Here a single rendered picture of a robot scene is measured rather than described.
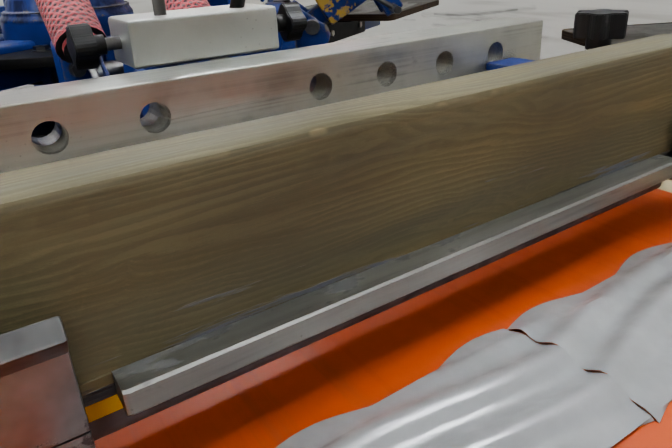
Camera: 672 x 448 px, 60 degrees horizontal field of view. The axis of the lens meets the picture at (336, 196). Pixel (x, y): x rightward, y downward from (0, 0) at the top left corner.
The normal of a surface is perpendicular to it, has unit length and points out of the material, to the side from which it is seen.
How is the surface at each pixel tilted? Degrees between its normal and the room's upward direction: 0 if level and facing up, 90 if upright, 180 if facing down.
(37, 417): 90
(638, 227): 0
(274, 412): 0
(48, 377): 90
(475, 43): 90
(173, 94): 90
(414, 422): 31
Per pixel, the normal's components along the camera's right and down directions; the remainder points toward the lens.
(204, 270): 0.56, 0.29
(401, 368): -0.05, -0.92
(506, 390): 0.20, -0.59
